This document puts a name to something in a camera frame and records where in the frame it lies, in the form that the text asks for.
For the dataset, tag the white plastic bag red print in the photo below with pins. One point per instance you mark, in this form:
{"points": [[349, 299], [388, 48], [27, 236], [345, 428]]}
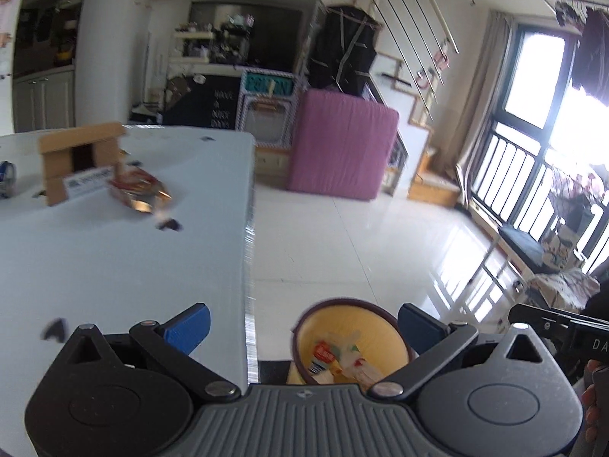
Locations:
{"points": [[359, 366]]}

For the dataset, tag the brown cardboard box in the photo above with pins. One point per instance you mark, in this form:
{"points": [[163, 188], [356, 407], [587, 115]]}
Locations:
{"points": [[59, 162]]}

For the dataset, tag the beige curtain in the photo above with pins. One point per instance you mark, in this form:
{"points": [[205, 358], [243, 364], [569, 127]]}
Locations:
{"points": [[485, 104]]}

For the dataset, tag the black balcony railing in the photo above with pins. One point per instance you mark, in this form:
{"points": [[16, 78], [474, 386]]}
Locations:
{"points": [[514, 176]]}

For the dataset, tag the white shelf rack with bottles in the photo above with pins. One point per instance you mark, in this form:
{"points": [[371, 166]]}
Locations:
{"points": [[192, 43]]}

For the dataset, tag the kitchen cabinets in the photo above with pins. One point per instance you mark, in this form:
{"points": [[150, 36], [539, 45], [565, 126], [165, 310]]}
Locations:
{"points": [[43, 57]]}

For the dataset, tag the white bench dark cushion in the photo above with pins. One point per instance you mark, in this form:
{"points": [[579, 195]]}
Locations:
{"points": [[521, 245]]}

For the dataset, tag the white patterned display cabinet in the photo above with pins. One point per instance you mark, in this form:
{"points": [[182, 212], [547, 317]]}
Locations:
{"points": [[266, 121]]}

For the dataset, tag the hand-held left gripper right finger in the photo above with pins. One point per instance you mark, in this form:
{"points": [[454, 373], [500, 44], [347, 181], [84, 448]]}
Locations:
{"points": [[419, 329]]}

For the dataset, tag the blue drink can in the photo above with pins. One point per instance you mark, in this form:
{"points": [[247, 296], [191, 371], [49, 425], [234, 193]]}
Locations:
{"points": [[5, 178]]}

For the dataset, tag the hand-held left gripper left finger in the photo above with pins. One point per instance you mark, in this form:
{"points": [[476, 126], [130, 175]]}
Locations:
{"points": [[188, 327]]}

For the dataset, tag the hanging dark clothes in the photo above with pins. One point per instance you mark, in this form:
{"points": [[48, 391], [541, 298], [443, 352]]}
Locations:
{"points": [[587, 43]]}

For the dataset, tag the patterned blanket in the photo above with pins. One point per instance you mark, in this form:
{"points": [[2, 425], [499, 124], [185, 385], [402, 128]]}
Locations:
{"points": [[566, 290]]}

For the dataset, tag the metal stair railing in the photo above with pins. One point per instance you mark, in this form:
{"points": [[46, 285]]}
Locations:
{"points": [[409, 4]]}

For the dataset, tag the wooden staircase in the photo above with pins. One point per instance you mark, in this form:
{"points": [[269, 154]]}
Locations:
{"points": [[428, 190]]}

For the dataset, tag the black vest white trim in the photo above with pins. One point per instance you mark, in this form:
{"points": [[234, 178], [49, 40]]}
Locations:
{"points": [[342, 52]]}

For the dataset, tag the red hooks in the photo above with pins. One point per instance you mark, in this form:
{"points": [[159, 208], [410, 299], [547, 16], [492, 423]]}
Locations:
{"points": [[433, 69]]}

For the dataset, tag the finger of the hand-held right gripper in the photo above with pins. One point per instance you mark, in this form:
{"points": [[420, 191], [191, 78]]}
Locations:
{"points": [[537, 319]]}

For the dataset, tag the yellow waste bin brown rim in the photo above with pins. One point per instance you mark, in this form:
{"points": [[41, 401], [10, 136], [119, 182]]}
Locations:
{"points": [[376, 328]]}

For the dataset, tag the pink folded mattress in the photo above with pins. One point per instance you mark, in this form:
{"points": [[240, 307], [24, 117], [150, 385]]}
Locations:
{"points": [[340, 147]]}

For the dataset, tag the teal lettered sign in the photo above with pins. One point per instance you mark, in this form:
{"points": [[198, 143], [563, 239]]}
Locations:
{"points": [[266, 83]]}

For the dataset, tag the red snack wrapper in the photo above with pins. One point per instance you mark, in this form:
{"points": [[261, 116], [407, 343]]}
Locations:
{"points": [[135, 185]]}

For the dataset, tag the black chalkboard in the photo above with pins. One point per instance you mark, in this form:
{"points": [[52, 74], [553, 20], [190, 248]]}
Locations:
{"points": [[209, 102]]}

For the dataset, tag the cartoon print bag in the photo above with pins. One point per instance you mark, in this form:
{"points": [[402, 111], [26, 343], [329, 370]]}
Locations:
{"points": [[564, 247]]}

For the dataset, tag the person's right hand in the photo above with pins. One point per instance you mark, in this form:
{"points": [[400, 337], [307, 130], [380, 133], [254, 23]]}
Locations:
{"points": [[594, 390]]}

